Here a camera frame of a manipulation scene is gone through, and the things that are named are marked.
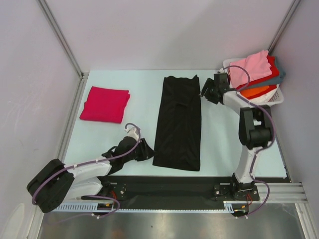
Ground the magenta t-shirt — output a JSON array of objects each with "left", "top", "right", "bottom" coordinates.
[{"left": 79, "top": 86, "right": 130, "bottom": 123}]

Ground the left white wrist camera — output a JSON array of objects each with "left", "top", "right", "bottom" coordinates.
[{"left": 125, "top": 126, "right": 140, "bottom": 142}]

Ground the right aluminium frame post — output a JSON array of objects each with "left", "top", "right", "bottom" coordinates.
[{"left": 268, "top": 0, "right": 303, "bottom": 55}]

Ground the left aluminium frame post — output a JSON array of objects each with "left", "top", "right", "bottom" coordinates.
[{"left": 37, "top": 0, "right": 85, "bottom": 78}]

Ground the orange t-shirt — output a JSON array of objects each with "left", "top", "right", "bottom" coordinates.
[{"left": 240, "top": 86, "right": 272, "bottom": 100}]

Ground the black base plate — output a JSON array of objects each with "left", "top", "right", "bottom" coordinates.
[{"left": 50, "top": 174, "right": 291, "bottom": 210}]

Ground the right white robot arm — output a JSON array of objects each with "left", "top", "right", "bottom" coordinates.
[{"left": 200, "top": 73, "right": 275, "bottom": 200}]

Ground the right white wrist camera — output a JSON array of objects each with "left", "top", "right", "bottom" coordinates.
[{"left": 218, "top": 67, "right": 229, "bottom": 75}]

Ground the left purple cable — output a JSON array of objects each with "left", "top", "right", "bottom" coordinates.
[{"left": 32, "top": 122, "right": 142, "bottom": 220}]

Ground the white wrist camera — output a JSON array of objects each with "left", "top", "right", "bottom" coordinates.
[
  {"left": 218, "top": 67, "right": 229, "bottom": 75},
  {"left": 125, "top": 126, "right": 140, "bottom": 142}
]

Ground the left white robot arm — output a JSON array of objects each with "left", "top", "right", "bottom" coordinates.
[{"left": 26, "top": 136, "right": 155, "bottom": 213}]

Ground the white cable duct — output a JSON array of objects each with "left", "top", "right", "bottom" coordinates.
[{"left": 53, "top": 202, "right": 249, "bottom": 214}]

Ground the aluminium frame post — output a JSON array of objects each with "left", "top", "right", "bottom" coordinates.
[
  {"left": 37, "top": 0, "right": 85, "bottom": 78},
  {"left": 268, "top": 0, "right": 303, "bottom": 55}
]

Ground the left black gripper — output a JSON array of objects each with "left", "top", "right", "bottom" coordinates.
[{"left": 123, "top": 138, "right": 156, "bottom": 163}]

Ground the white plastic basket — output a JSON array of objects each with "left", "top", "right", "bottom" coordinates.
[{"left": 222, "top": 57, "right": 285, "bottom": 110}]

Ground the pink t-shirt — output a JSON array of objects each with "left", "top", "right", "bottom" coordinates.
[{"left": 228, "top": 50, "right": 272, "bottom": 88}]

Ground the grey-blue t-shirt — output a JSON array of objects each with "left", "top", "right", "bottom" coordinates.
[{"left": 247, "top": 56, "right": 286, "bottom": 89}]

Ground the red t-shirt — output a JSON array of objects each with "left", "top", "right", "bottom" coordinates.
[{"left": 229, "top": 54, "right": 280, "bottom": 89}]

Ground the black t-shirt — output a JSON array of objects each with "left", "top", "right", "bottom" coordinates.
[{"left": 153, "top": 75, "right": 202, "bottom": 171}]

